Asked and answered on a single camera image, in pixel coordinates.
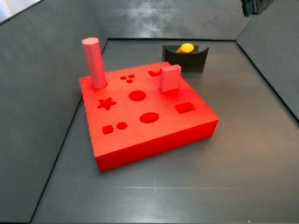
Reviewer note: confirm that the yellow oval peg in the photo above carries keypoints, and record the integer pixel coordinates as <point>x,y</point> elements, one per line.
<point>186,48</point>

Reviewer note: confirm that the black curved fixture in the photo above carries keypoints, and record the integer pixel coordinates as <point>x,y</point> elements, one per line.
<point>191,61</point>

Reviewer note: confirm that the red shape sorter block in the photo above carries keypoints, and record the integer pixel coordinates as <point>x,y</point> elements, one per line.
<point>136,120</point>

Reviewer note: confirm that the red rectangular peg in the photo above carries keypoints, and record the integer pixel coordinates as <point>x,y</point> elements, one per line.
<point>170,80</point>

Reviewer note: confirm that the red octagonal peg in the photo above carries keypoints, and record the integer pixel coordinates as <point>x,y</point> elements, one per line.
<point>95,62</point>

